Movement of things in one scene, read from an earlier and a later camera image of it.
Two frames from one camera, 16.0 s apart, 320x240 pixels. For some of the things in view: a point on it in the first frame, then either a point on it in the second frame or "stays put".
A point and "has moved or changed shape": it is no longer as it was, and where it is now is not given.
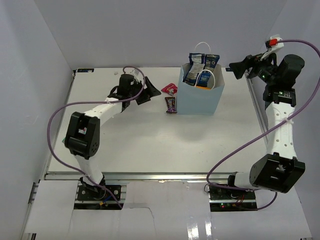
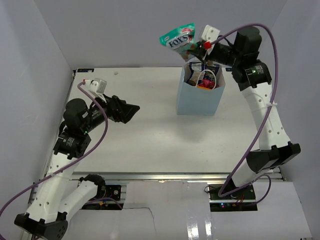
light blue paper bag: x=195 y=100 stays put
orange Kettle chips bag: x=203 y=88 stays put
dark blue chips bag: x=200 y=62 has moved or changed shape
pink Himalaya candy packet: x=171 y=88 → x=208 y=83
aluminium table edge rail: x=140 y=176 stays put
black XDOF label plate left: x=85 y=70 stays put
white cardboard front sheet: x=158 y=210 stays put
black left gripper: x=149 y=92 → x=125 y=111
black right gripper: x=254 y=62 → x=200 y=53
